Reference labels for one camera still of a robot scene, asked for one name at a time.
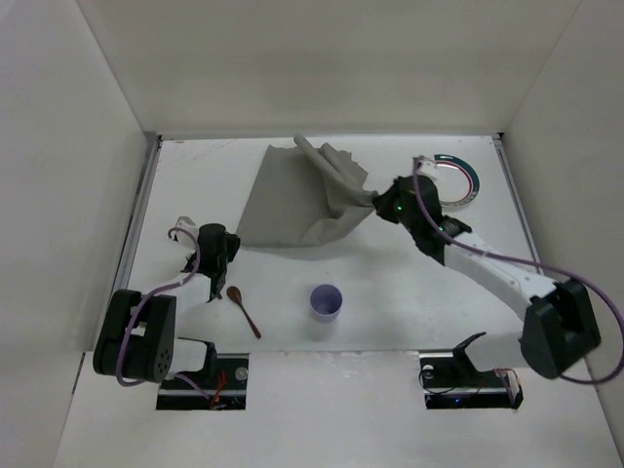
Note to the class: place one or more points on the left aluminium table rail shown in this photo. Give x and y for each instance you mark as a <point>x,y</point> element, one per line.
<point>152,140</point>

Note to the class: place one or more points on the purple plastic cup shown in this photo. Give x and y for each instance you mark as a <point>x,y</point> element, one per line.
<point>326,302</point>

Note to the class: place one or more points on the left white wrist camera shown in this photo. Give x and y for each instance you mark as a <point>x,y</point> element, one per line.
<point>184,232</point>

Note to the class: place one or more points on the white plate with green rim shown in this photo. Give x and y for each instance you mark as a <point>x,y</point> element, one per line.
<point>457,181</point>

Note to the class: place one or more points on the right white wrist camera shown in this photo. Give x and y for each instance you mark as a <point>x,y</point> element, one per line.
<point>424,166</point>

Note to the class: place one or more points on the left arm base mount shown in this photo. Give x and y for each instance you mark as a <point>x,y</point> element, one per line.
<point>222,388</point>

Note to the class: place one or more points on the aluminium table rail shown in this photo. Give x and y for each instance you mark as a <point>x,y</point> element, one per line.
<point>497,140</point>
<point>152,140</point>

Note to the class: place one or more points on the right aluminium table rail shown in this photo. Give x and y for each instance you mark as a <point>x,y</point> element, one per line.
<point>497,140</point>

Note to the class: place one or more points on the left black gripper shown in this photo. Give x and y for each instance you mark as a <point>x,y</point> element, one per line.
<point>216,281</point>

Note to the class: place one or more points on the grey cloth napkin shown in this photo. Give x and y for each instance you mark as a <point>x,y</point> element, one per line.
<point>305,197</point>

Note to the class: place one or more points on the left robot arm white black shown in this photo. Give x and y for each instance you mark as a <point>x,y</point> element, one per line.
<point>137,342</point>

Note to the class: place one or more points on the brown wooden spoon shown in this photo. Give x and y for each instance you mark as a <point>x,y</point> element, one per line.
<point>234,294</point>

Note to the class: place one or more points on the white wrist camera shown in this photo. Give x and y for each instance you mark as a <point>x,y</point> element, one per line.
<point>184,232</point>
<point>424,166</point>

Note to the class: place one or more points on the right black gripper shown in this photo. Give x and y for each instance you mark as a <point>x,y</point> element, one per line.
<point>390,201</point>

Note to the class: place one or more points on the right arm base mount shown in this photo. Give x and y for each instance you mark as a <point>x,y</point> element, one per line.
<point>451,382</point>

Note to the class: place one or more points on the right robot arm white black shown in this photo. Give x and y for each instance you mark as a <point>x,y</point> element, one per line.
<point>559,324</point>

